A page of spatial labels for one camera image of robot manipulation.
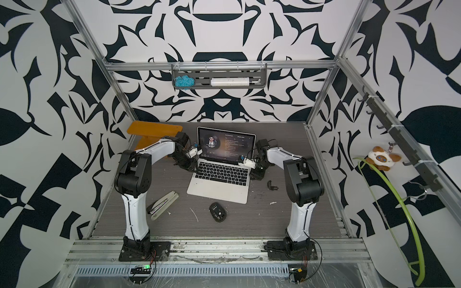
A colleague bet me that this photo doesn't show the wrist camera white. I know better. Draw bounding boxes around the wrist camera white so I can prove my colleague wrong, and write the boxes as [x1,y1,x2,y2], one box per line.
[186,145,202,158]
[237,156,256,169]

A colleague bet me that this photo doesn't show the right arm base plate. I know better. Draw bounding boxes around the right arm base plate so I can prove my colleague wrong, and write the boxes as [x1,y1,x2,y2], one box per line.
[264,238,319,260]

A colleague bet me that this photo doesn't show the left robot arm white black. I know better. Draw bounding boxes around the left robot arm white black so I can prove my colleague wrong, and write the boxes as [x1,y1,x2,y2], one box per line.
[114,132,201,250]

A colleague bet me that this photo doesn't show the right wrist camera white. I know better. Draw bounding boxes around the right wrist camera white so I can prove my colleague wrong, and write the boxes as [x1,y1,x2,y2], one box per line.
[237,156,256,169]

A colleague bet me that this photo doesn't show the grey wall rack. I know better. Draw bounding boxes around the grey wall rack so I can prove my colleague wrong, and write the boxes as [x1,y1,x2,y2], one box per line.
[170,62,268,90]

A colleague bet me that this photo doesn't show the small black plastic clip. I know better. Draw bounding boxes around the small black plastic clip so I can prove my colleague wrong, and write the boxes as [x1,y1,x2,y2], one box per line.
[267,181,279,191]

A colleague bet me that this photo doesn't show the grey hook rail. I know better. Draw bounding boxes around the grey hook rail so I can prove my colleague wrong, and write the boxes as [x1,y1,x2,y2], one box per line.
[360,88,443,192]

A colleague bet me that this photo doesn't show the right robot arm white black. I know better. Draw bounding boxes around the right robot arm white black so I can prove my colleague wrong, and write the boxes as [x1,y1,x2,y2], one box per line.
[250,139,324,254]

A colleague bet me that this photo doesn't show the black wireless mouse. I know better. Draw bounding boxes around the black wireless mouse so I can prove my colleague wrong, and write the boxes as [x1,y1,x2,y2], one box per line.
[209,202,227,223]

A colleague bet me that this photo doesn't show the left controller board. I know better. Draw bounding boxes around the left controller board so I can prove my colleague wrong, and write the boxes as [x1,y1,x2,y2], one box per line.
[130,265,152,276]

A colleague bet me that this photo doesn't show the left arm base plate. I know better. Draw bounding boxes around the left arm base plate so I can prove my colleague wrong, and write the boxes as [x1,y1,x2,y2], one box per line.
[118,241,172,262]

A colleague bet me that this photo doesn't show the silver laptop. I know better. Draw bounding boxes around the silver laptop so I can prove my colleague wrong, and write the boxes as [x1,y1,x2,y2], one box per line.
[187,127,256,204]

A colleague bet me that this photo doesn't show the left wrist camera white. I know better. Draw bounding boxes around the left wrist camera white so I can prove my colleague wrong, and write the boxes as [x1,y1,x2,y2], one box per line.
[186,145,202,158]

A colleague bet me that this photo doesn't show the white roll in rack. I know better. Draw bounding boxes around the white roll in rack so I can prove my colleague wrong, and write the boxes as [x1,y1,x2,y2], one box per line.
[210,78,250,87]

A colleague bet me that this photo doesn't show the white black stapler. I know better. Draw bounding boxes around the white black stapler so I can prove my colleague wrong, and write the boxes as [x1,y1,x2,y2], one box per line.
[146,191,179,221]

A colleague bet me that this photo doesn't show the brown white plush toy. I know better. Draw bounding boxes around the brown white plush toy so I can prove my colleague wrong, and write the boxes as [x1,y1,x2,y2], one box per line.
[365,146,402,171]

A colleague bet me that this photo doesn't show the teal cloth ball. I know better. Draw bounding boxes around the teal cloth ball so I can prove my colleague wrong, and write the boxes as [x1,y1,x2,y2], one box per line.
[174,75,195,90]

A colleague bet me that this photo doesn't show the controller board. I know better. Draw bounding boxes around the controller board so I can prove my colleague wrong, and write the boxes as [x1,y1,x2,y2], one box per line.
[288,268,307,284]
[130,265,152,276]

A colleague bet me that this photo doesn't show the right controller board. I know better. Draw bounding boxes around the right controller board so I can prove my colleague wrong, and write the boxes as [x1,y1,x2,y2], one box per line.
[288,268,307,284]

